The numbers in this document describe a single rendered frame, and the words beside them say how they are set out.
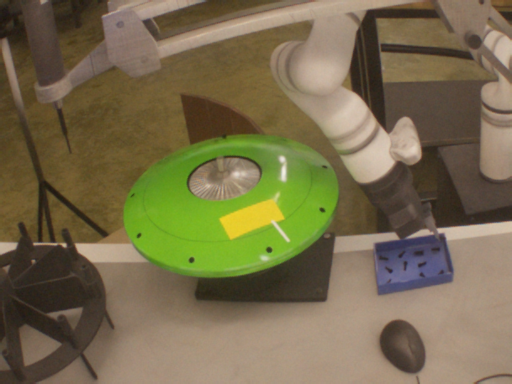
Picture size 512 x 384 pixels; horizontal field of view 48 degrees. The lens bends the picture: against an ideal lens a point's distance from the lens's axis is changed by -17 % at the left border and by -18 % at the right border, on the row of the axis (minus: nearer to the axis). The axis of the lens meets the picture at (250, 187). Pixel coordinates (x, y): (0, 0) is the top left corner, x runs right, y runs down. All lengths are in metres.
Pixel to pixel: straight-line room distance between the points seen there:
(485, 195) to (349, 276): 0.40
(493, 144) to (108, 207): 1.99
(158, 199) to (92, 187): 2.11
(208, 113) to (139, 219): 0.69
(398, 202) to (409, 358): 0.23
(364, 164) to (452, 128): 1.74
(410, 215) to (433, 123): 1.71
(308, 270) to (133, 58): 0.48
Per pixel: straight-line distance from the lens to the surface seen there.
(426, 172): 2.81
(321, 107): 0.85
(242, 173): 0.96
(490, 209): 1.27
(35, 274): 1.03
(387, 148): 0.87
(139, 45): 0.70
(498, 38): 1.20
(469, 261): 1.05
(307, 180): 0.95
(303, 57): 0.78
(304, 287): 1.01
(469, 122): 2.65
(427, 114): 2.67
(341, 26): 0.82
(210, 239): 0.88
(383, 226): 2.44
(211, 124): 1.61
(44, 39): 0.72
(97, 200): 2.96
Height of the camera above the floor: 1.63
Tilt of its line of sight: 36 degrees down
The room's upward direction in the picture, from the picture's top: 10 degrees counter-clockwise
